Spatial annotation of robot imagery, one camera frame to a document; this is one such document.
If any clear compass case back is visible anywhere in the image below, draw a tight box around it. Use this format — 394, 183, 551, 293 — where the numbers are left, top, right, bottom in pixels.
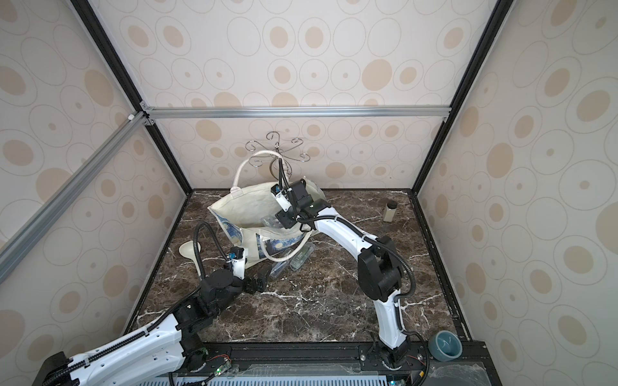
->
261, 215, 283, 229

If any clear case silver compass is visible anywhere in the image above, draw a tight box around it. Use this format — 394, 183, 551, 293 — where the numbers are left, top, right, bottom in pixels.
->
269, 261, 289, 281

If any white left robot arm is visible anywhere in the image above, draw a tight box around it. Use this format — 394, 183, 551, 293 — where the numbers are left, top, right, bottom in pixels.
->
34, 269, 270, 385

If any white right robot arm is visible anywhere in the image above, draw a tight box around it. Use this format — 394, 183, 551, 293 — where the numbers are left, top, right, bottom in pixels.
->
270, 179, 406, 350

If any starry night canvas bag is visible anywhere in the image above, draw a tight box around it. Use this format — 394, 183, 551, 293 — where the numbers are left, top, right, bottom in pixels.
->
209, 159, 317, 268

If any silver metal hook stand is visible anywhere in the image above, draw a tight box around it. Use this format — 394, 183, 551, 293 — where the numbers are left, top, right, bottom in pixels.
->
245, 130, 312, 178

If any small jar black lid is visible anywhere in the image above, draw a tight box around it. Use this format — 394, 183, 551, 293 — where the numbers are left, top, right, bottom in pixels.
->
383, 200, 398, 223

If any teal ceramic cup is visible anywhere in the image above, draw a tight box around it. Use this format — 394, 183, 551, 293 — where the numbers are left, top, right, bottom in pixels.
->
428, 331, 463, 362

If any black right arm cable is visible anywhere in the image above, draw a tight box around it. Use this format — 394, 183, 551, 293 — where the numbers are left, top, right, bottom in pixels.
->
277, 158, 430, 386

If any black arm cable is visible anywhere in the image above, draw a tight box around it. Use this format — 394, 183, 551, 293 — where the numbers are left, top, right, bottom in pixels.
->
277, 158, 430, 386
40, 220, 233, 386

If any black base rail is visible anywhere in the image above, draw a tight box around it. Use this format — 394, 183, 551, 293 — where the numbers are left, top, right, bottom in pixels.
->
86, 341, 503, 386

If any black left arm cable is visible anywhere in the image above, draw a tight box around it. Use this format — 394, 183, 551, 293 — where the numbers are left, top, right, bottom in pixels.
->
40, 220, 233, 386

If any horizontal aluminium rail back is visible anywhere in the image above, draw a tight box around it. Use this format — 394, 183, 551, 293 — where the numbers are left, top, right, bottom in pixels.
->
145, 106, 451, 119

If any diagonal aluminium rail left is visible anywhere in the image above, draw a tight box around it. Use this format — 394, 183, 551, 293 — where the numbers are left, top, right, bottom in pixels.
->
1, 112, 146, 281

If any black corner frame post right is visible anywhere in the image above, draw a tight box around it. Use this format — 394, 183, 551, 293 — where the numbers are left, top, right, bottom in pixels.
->
411, 0, 514, 196

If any black corner frame post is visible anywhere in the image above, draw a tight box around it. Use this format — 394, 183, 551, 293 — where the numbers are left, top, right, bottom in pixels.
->
411, 0, 514, 196
69, 0, 193, 196

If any black corner frame post left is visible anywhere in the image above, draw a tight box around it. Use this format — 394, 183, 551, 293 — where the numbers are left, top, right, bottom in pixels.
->
69, 0, 193, 196

